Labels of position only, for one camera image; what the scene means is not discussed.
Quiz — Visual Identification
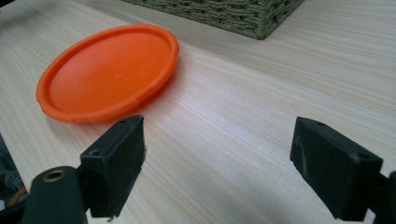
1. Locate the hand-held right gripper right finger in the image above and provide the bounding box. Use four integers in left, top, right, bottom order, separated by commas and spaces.
290, 116, 384, 222

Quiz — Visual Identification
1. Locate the green woven basket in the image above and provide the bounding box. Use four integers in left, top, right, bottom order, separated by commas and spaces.
120, 0, 306, 41

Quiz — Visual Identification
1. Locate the orange plastic plate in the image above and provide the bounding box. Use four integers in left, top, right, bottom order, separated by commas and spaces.
35, 23, 180, 124

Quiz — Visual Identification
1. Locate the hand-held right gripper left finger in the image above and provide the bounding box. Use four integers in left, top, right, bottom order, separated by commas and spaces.
79, 114, 147, 219

